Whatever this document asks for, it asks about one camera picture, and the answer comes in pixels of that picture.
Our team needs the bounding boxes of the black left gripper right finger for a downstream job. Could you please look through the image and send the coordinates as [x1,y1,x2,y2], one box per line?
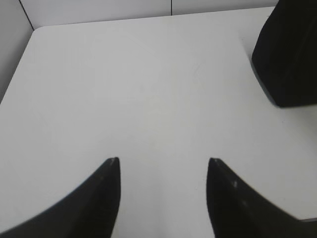
[207,158,317,238]

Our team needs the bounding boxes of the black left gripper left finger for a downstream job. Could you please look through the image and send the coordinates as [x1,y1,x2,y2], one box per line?
[0,158,121,238]

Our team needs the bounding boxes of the black tote bag tan handles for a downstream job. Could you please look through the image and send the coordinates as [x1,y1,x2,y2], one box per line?
[252,0,317,108]

